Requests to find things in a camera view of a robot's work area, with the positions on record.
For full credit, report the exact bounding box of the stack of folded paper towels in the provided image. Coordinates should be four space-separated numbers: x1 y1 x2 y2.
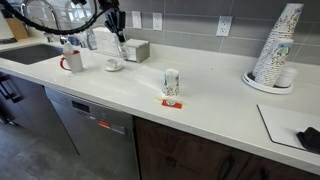
92 27 121 58

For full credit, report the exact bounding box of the metal napkin dispenser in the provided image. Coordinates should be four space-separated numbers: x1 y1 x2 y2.
125 38 151 64

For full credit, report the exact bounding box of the black object on mat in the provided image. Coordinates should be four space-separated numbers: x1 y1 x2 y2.
296 126 320 154

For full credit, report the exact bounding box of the white flat mat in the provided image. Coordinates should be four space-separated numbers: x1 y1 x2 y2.
256 103 320 155

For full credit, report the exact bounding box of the red sauce packet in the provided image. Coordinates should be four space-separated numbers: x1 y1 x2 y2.
161 99 183 110

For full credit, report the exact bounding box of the black cabinet handle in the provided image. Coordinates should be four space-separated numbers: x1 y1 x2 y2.
0 74 25 104
218 154 236 180

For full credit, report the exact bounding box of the round white tray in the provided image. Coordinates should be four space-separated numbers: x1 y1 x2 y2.
242 69 295 95

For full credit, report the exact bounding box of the short stack of paper cups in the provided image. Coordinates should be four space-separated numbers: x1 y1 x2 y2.
254 37 295 88

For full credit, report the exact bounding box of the stack of white lids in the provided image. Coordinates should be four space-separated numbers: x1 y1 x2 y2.
274 66 299 88

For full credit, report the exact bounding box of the stainless steel dishwasher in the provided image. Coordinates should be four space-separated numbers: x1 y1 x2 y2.
44 86 141 180

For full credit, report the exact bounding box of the small white saucer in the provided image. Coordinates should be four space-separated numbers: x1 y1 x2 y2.
104 63 124 73

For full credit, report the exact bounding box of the wooden cutting board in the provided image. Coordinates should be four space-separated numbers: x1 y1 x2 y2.
6 17 30 41

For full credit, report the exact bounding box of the white object inside mug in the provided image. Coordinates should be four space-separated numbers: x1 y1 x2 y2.
62 41 75 56

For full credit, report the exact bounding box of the blue sponge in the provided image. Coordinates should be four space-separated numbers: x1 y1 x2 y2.
68 35 81 47

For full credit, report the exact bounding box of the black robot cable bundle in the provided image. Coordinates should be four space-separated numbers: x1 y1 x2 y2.
0 0 113 36

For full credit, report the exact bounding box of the white mug red handle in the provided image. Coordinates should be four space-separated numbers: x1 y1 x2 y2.
59 49 84 74

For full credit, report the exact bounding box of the kitchen sink basin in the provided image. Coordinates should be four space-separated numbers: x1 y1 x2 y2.
0 43 64 66

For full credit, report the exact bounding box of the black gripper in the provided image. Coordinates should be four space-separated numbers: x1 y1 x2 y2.
103 9 130 62

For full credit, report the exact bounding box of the small white espresso cup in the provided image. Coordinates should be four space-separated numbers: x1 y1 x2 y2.
106 58 119 70

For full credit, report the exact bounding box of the white wall switch plate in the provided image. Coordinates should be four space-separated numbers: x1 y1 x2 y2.
131 10 143 30

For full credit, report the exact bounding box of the plastic bottle green cap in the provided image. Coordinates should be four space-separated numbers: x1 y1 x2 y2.
83 28 98 52

